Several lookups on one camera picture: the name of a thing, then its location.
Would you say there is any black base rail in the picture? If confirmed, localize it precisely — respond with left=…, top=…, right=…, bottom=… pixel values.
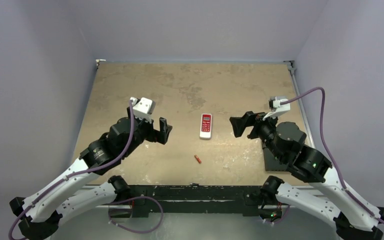
left=129, top=185, right=278, bottom=217

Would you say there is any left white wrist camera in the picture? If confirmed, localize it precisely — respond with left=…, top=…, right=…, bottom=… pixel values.
left=130, top=97, right=156, bottom=123

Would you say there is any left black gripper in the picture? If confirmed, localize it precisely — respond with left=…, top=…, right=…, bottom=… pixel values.
left=121, top=106, right=171, bottom=158

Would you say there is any purple loop cable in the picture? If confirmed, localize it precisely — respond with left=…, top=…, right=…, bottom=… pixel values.
left=107, top=196, right=164, bottom=235

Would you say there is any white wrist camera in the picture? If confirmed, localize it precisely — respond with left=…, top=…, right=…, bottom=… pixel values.
left=130, top=97, right=156, bottom=123
left=263, top=96, right=291, bottom=121

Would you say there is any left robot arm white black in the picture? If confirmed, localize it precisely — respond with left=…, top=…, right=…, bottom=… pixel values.
left=8, top=116, right=173, bottom=240

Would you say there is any white red remote control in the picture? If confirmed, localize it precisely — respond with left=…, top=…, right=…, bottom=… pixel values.
left=199, top=113, right=213, bottom=140

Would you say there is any red AAA battery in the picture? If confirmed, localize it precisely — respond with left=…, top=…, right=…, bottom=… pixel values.
left=194, top=155, right=202, bottom=164

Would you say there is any aluminium frame rail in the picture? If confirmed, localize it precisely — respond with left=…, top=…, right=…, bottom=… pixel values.
left=283, top=60, right=315, bottom=147

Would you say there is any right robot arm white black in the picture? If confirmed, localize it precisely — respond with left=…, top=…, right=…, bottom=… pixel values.
left=229, top=111, right=384, bottom=240

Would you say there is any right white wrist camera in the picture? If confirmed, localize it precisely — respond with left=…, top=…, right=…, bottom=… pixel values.
left=263, top=96, right=291, bottom=121

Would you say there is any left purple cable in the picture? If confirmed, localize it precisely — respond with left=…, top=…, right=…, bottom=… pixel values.
left=8, top=100, right=137, bottom=240

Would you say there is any black perforated box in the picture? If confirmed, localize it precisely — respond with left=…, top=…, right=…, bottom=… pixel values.
left=262, top=146, right=287, bottom=172

